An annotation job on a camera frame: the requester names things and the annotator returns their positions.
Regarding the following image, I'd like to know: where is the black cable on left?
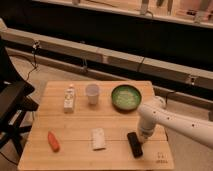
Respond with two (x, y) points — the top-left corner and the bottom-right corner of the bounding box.
(25, 41), (40, 82)

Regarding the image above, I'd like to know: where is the black eraser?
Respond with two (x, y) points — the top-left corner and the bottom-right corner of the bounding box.
(127, 132), (143, 158)

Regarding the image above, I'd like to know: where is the orange carrot toy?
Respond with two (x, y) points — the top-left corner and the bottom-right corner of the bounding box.
(48, 132), (60, 152)

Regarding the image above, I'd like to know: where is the small white bottle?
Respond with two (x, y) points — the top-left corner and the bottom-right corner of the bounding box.
(64, 84), (75, 113)

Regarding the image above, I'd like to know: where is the green bowl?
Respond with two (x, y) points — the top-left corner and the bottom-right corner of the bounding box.
(111, 84), (142, 111)

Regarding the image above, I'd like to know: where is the black chair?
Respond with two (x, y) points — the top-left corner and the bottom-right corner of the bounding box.
(0, 37), (38, 156)

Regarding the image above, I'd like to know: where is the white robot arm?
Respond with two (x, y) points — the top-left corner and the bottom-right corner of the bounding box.
(138, 96), (213, 149)

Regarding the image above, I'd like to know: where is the translucent plastic cup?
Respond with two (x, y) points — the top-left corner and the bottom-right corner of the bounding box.
(85, 84), (100, 105)

